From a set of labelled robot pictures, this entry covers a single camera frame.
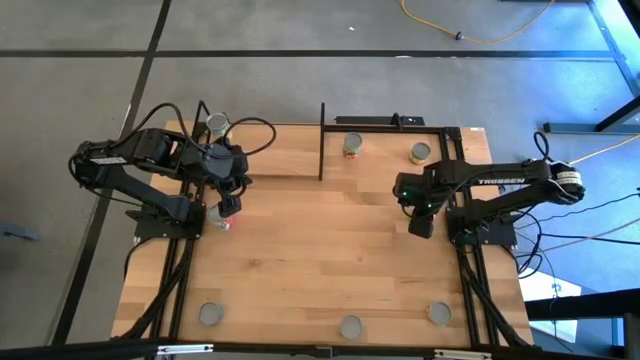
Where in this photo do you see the short green orange-fruit can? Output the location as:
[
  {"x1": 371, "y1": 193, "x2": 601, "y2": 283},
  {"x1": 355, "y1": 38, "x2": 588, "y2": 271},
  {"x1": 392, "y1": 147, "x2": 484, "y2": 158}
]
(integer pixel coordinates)
[{"x1": 408, "y1": 141, "x2": 433, "y2": 166}]

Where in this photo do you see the yellow Carrots can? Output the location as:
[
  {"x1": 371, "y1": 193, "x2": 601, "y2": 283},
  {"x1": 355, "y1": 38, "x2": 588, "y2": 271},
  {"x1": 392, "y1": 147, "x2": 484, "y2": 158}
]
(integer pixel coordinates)
[{"x1": 205, "y1": 112, "x2": 232, "y2": 142}]

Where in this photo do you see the short tin can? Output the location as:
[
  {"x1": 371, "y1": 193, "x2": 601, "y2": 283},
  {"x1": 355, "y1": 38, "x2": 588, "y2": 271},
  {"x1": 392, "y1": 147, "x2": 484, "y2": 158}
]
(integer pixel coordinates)
[{"x1": 426, "y1": 301, "x2": 454, "y2": 327}]

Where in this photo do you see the short teal can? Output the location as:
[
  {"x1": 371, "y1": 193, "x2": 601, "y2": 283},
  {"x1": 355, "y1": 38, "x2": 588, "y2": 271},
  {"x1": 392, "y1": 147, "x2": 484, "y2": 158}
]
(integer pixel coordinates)
[{"x1": 198, "y1": 301, "x2": 225, "y2": 328}]

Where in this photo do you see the strawberry dessert can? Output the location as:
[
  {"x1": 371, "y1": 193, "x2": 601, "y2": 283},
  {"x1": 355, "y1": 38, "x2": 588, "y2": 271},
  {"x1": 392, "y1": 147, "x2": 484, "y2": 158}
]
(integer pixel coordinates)
[{"x1": 339, "y1": 314, "x2": 364, "y2": 341}]

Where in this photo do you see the black mounting bar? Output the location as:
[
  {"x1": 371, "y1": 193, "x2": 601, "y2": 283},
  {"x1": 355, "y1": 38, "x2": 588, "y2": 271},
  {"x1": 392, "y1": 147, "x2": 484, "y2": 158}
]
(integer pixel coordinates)
[{"x1": 334, "y1": 113, "x2": 426, "y2": 127}]

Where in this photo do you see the white sheet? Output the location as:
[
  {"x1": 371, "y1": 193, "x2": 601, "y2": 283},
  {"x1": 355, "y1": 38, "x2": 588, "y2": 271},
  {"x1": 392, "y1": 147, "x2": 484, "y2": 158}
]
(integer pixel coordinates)
[{"x1": 518, "y1": 272, "x2": 584, "y2": 344}]

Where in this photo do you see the black metal beam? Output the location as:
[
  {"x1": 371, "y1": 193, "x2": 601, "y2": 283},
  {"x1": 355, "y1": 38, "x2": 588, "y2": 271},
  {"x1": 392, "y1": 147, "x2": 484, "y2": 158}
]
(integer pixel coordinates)
[{"x1": 524, "y1": 287, "x2": 640, "y2": 322}]

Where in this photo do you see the dark grey floor object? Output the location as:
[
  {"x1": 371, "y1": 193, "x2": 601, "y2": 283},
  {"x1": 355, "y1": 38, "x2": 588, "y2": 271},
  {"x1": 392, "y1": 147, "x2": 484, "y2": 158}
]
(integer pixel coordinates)
[{"x1": 0, "y1": 221, "x2": 40, "y2": 242}]

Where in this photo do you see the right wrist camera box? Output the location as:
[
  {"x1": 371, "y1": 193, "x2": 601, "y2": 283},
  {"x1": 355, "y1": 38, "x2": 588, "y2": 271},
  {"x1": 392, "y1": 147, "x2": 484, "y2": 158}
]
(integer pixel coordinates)
[{"x1": 408, "y1": 214, "x2": 435, "y2": 240}]

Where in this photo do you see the black aluminium frame rail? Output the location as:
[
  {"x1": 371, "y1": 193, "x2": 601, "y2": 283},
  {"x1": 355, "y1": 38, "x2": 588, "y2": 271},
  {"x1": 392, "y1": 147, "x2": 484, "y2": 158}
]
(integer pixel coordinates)
[
  {"x1": 322, "y1": 125, "x2": 451, "y2": 135},
  {"x1": 439, "y1": 125, "x2": 534, "y2": 347},
  {"x1": 113, "y1": 122, "x2": 209, "y2": 346}
]

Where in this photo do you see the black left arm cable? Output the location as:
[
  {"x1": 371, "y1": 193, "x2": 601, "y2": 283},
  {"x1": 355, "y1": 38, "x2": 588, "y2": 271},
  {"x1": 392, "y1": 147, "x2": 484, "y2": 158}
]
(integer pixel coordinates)
[{"x1": 119, "y1": 102, "x2": 277, "y2": 157}]

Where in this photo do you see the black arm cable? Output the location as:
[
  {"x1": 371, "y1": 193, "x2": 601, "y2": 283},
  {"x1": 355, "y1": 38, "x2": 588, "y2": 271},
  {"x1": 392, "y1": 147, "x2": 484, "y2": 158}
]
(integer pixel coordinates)
[
  {"x1": 532, "y1": 129, "x2": 552, "y2": 162},
  {"x1": 119, "y1": 102, "x2": 277, "y2": 157}
]

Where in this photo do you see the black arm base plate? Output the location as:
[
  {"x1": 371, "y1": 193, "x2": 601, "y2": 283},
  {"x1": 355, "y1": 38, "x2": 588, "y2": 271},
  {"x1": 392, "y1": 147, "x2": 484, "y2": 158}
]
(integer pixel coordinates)
[
  {"x1": 133, "y1": 199, "x2": 207, "y2": 240},
  {"x1": 446, "y1": 205, "x2": 519, "y2": 247}
]

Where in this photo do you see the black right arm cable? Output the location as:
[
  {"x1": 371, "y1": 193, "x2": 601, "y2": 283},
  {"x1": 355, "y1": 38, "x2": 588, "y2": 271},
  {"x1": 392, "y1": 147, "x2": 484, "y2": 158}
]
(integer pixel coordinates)
[{"x1": 532, "y1": 129, "x2": 552, "y2": 162}]

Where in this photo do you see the silver metal bracket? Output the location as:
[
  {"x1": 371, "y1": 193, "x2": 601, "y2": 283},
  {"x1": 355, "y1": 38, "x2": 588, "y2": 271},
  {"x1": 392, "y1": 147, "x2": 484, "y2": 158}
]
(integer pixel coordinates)
[
  {"x1": 433, "y1": 349, "x2": 492, "y2": 360},
  {"x1": 157, "y1": 343, "x2": 215, "y2": 356}
]

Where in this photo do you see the yellow floor cable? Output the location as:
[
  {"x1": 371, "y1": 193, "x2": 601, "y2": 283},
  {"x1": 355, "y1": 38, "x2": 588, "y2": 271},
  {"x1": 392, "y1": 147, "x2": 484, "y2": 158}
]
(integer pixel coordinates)
[
  {"x1": 568, "y1": 132, "x2": 640, "y2": 166},
  {"x1": 399, "y1": 0, "x2": 557, "y2": 46}
]

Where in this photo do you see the black metal desk frame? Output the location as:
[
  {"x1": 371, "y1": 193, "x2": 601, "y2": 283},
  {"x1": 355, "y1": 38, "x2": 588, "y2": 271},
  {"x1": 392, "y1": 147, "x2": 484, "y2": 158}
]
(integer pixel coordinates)
[{"x1": 542, "y1": 0, "x2": 640, "y2": 135}]

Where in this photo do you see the thick black floor cable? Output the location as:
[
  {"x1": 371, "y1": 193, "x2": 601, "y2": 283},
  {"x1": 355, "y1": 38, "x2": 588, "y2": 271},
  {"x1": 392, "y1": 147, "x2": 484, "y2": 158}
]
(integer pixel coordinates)
[{"x1": 539, "y1": 232, "x2": 640, "y2": 247}]

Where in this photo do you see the black aluminium frame beam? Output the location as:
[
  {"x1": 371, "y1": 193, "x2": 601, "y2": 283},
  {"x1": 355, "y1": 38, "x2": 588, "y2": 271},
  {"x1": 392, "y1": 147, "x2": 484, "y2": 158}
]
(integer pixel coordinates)
[{"x1": 0, "y1": 339, "x2": 640, "y2": 360}]

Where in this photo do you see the thin black floor cable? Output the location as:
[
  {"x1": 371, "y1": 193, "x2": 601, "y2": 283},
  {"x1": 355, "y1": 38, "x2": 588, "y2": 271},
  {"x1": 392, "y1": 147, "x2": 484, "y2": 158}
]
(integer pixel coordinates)
[{"x1": 542, "y1": 192, "x2": 640, "y2": 224}]

